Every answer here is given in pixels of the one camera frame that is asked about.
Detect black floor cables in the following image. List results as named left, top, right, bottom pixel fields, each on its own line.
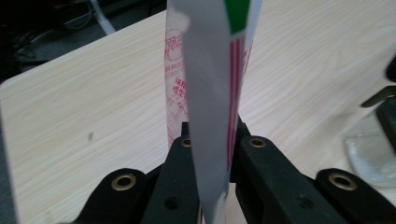
left=12, top=6, right=94, bottom=63

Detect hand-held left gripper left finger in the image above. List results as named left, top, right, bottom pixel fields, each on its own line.
left=141, top=121, right=202, bottom=224

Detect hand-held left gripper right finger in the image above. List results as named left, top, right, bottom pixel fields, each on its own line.
left=229, top=115, right=347, bottom=224

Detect red and white plastic bag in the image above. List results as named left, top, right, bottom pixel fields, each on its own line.
left=163, top=0, right=264, bottom=224

